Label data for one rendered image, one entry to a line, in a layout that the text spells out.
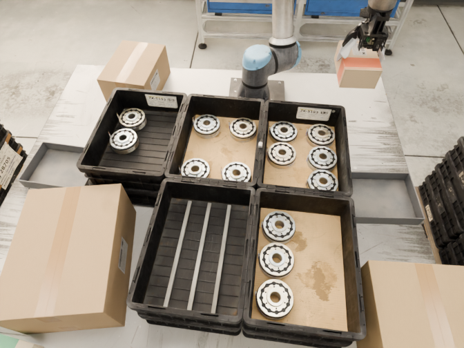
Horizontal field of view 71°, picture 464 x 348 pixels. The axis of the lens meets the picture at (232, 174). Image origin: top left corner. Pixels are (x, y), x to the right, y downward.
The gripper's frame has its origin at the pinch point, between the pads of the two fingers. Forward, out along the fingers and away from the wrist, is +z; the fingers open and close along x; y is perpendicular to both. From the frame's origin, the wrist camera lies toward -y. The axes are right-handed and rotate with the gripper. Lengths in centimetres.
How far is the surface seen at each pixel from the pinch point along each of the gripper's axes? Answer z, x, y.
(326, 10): 74, 21, -166
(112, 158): 27, -86, 27
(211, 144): 27, -50, 18
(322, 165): 23.7, -9.1, 27.6
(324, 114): 20.4, -7.4, 5.7
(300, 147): 26.6, -16.1, 17.5
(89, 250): 19, -80, 66
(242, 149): 27, -38, 20
